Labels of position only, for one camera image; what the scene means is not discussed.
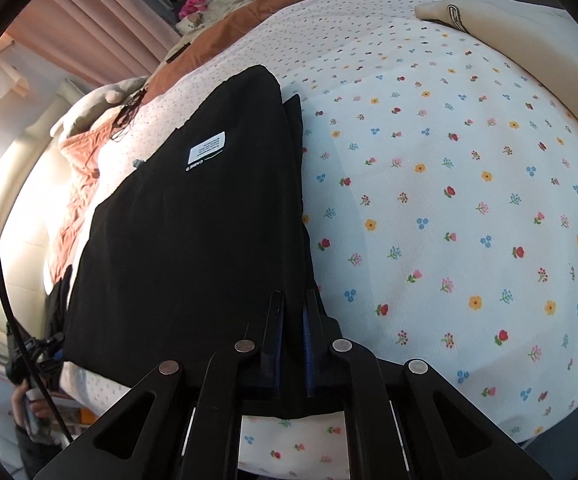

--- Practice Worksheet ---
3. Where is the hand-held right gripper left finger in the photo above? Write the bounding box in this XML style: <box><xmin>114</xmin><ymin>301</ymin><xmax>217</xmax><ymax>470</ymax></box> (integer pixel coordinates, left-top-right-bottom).
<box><xmin>34</xmin><ymin>290</ymin><xmax>286</xmax><ymax>480</ymax></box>

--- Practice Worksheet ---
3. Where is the black coiled cable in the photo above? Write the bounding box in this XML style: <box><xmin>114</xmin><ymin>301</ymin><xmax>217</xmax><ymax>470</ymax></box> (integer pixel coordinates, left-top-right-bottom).
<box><xmin>109</xmin><ymin>87</ymin><xmax>147</xmax><ymax>141</ymax></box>

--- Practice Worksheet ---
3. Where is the cream pillow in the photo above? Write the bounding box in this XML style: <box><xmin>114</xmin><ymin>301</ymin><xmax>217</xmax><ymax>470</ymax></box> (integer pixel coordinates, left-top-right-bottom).
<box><xmin>52</xmin><ymin>76</ymin><xmax>150</xmax><ymax>138</ymax></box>

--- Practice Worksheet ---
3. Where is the white floral bedsheet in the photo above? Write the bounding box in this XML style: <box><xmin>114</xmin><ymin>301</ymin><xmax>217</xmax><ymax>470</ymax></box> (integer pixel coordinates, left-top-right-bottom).
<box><xmin>66</xmin><ymin>0</ymin><xmax>578</xmax><ymax>473</ymax></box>

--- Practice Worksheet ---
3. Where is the beige folded cloth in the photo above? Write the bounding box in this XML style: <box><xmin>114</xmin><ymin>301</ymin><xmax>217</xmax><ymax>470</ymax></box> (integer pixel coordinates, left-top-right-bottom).
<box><xmin>414</xmin><ymin>0</ymin><xmax>578</xmax><ymax>111</ymax></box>

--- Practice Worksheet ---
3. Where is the pink plush toy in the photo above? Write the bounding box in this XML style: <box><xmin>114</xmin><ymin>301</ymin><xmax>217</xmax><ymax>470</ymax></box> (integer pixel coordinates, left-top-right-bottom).
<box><xmin>179</xmin><ymin>0</ymin><xmax>220</xmax><ymax>18</ymax></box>

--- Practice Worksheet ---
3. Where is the black button shirt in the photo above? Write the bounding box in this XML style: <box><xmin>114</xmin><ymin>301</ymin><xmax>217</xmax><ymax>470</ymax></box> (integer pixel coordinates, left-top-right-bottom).
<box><xmin>44</xmin><ymin>64</ymin><xmax>347</xmax><ymax>421</ymax></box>

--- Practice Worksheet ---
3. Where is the pink curtain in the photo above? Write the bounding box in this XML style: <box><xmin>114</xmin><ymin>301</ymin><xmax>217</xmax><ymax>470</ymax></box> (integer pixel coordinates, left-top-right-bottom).
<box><xmin>6</xmin><ymin>0</ymin><xmax>180</xmax><ymax>88</ymax></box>

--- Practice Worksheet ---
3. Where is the person's left hand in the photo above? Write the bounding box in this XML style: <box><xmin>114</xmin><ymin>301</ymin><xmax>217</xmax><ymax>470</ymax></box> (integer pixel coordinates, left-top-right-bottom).
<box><xmin>12</xmin><ymin>382</ymin><xmax>55</xmax><ymax>428</ymax></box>

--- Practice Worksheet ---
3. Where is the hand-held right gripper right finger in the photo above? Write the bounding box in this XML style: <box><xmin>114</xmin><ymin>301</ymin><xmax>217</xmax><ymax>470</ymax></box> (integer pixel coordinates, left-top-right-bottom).
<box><xmin>303</xmin><ymin>288</ymin><xmax>552</xmax><ymax>480</ymax></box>

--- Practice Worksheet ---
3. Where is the cream padded headboard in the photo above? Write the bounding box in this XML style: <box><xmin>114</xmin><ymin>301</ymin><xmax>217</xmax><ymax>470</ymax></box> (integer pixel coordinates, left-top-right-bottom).
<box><xmin>0</xmin><ymin>80</ymin><xmax>95</xmax><ymax>361</ymax></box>

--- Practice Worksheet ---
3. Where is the orange blanket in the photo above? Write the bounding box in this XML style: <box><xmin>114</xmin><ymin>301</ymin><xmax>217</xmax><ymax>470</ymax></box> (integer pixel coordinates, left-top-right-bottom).
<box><xmin>49</xmin><ymin>0</ymin><xmax>395</xmax><ymax>283</ymax></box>

